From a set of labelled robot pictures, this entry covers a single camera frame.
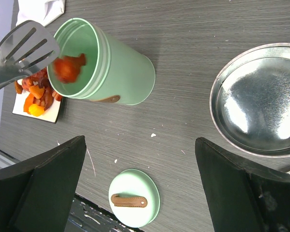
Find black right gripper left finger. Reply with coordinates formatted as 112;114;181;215
0;135;87;232

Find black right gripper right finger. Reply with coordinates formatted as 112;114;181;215
195;137;290;232

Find white square plate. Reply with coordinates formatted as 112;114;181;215
12;78;61;123

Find red orange food piece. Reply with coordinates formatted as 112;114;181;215
53;53;87;84

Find mint green tin canister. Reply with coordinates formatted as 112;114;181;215
47;18;156;105

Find metal serving tongs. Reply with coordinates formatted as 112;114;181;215
0;20;60;90

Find white cloth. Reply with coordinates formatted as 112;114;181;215
16;0;66;27

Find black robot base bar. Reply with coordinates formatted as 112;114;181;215
65;194;143;232

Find orange salmon sushi piece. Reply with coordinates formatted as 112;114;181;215
23;93;35;115

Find round silver tin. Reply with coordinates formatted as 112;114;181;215
209;43;290;158

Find mint green canister lid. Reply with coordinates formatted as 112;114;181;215
108;169;160;228

